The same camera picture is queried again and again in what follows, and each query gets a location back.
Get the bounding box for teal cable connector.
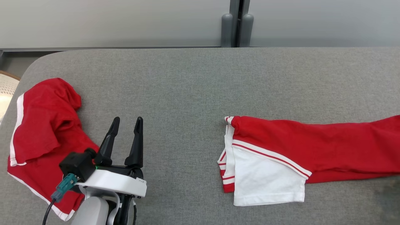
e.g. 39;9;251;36
50;173;80;203

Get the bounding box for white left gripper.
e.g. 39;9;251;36
75;117;148;198

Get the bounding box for red Bulls basketball jersey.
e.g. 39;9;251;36
217;115;400;207

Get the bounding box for thin black cable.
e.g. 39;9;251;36
42;198;57;225

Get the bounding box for red shorts with white stripe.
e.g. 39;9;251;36
7;77;100;222

